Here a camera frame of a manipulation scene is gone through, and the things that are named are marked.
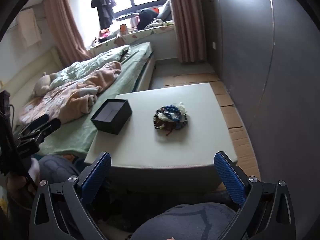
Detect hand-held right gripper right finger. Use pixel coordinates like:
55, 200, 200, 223
214, 151, 297, 240

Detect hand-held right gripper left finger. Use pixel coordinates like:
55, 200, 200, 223
29, 151, 112, 240

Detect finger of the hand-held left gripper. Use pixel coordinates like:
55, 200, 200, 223
15, 136, 42, 158
15, 114, 62, 140

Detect black jewelry box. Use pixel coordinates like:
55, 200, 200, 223
90, 99, 132, 135

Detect pile of beaded bracelets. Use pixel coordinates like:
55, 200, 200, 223
153, 102, 188, 137

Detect person's left hand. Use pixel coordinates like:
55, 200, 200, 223
6, 175, 38, 205

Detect bed with green sheet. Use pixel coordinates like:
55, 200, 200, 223
15, 42, 155, 155

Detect person's left leg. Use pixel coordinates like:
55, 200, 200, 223
37, 154, 83, 180

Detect person's leg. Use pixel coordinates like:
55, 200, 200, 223
37, 154, 83, 180
130, 202, 237, 240

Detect peach fleece blanket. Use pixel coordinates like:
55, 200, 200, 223
16, 61, 123, 125

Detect beige plush toy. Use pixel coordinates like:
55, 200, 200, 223
32, 72, 59, 97

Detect white padded low table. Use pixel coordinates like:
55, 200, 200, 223
84, 82, 238, 193

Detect cardboard floor sheets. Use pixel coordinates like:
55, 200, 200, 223
162, 72, 260, 190

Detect person's right leg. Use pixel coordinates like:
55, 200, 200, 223
130, 202, 237, 240

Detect green floral quilt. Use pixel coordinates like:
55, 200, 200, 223
50, 45, 130, 89

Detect pink curtain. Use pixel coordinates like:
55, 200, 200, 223
42, 0, 93, 65
166, 0, 208, 63

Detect floral window seat cushion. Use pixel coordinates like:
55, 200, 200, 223
90, 20, 175, 49

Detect dark hanging clothes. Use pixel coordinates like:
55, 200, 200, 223
90, 0, 117, 29

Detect black bag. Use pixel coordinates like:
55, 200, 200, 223
137, 8, 158, 30

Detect grey pillow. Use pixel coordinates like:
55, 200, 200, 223
156, 0, 173, 22

